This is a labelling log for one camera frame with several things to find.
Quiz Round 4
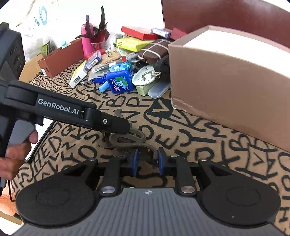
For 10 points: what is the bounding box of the olive green strap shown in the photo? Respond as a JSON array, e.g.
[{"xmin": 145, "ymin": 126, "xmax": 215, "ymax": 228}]
[{"xmin": 103, "ymin": 109, "xmax": 158, "ymax": 159}]

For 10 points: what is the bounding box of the blue gum box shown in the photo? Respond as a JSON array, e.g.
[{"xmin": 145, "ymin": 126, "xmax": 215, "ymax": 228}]
[{"xmin": 106, "ymin": 70, "xmax": 134, "ymax": 94}]

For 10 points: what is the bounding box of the person's left hand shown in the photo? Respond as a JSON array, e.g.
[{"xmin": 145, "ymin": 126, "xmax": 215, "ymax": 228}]
[{"xmin": 0, "ymin": 131, "xmax": 38, "ymax": 180}]

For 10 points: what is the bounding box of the light blue tube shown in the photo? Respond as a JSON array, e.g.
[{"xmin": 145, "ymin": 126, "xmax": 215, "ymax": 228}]
[{"xmin": 98, "ymin": 81, "xmax": 110, "ymax": 93}]

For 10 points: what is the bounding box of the white barcode box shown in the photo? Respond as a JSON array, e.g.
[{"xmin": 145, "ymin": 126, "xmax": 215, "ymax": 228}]
[{"xmin": 69, "ymin": 60, "xmax": 87, "ymax": 88}]

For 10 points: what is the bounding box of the small reddish brown tray box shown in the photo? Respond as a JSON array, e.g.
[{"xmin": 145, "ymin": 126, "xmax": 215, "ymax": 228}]
[{"xmin": 38, "ymin": 39, "xmax": 84, "ymax": 78}]

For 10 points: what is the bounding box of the blue white card pack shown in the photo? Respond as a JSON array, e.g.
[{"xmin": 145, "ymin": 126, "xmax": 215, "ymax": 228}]
[{"xmin": 84, "ymin": 50, "xmax": 101, "ymax": 72}]

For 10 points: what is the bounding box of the clear plastic case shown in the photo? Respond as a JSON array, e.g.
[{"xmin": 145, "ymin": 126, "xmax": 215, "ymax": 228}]
[{"xmin": 148, "ymin": 81, "xmax": 171, "ymax": 99}]

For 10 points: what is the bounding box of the pink bottle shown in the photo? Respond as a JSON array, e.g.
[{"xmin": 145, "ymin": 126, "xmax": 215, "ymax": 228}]
[{"xmin": 81, "ymin": 23, "xmax": 94, "ymax": 59}]

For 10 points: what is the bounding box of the dark feather plant in cup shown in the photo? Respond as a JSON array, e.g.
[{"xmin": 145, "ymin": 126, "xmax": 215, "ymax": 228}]
[{"xmin": 76, "ymin": 6, "xmax": 110, "ymax": 51}]

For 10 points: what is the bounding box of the yellow green medicine box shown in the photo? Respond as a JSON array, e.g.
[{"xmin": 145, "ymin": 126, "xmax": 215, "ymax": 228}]
[{"xmin": 117, "ymin": 37, "xmax": 154, "ymax": 52}]

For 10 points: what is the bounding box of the brown pouch with white stripes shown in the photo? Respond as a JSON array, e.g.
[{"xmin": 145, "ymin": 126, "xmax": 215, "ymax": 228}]
[{"xmin": 138, "ymin": 39, "xmax": 172, "ymax": 64}]

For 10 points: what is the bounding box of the red flat box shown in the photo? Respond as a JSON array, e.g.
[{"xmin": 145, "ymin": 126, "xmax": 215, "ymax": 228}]
[{"xmin": 121, "ymin": 26, "xmax": 158, "ymax": 40}]

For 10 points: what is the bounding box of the blue white small box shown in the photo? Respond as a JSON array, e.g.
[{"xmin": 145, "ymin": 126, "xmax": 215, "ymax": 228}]
[{"xmin": 151, "ymin": 28, "xmax": 172, "ymax": 39}]

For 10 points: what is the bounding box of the dark red box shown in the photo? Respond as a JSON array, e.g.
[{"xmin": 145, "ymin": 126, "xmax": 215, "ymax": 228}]
[{"xmin": 170, "ymin": 28, "xmax": 187, "ymax": 40}]

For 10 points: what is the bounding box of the large brown cardboard box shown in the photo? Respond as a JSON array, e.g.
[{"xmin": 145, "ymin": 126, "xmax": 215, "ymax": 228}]
[{"xmin": 169, "ymin": 26, "xmax": 289, "ymax": 150}]

